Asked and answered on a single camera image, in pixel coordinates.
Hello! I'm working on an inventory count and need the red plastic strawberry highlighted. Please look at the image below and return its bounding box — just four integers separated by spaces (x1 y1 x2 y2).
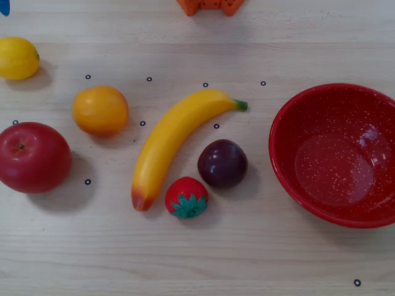
164 176 209 220

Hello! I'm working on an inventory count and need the orange plastic fruit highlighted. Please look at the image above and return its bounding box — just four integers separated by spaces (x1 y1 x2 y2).
72 85 130 138

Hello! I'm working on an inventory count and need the purple plastic plum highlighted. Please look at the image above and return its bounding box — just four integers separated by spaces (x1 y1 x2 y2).
197 139 249 189

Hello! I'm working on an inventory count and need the red speckled bowl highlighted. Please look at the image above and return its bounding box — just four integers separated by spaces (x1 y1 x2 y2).
268 83 395 229

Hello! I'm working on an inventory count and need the red plastic apple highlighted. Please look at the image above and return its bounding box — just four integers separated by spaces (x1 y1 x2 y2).
0 121 73 194

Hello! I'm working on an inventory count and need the yellow plastic lemon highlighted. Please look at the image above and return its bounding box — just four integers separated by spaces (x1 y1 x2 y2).
0 36 41 81

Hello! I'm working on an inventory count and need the yellow plastic banana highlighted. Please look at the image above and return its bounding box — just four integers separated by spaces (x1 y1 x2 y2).
131 88 249 212

